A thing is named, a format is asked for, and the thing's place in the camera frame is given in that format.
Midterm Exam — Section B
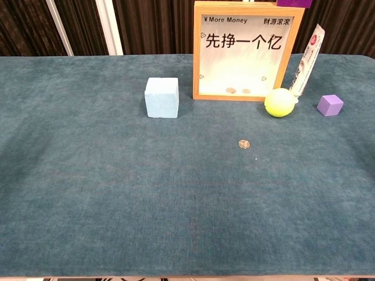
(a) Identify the light blue foam cube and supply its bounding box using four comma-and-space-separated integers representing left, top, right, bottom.
144, 77, 179, 119

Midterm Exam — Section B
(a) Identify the teal table cloth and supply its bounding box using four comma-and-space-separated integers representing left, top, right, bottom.
0, 53, 375, 277

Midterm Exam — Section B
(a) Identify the yellow-green ball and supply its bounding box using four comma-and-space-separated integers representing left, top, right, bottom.
264, 87, 296, 118

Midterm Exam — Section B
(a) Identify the dark pleated curtain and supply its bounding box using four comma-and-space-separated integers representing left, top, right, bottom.
0, 0, 375, 58

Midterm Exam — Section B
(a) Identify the white toothpaste tube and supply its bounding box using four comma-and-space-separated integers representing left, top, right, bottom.
288, 23, 326, 103

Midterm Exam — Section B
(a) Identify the small purple cube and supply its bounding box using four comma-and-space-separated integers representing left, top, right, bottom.
316, 94, 345, 117

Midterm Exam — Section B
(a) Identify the purple toy brick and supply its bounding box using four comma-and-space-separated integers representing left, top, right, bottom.
277, 0, 311, 8

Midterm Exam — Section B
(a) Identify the wooden coin box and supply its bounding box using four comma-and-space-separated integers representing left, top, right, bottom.
192, 1, 305, 102

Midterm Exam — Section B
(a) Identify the wide white post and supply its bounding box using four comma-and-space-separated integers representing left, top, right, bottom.
94, 0, 124, 56

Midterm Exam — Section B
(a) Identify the thin grey-white post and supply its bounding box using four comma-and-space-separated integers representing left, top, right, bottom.
45, 0, 74, 56

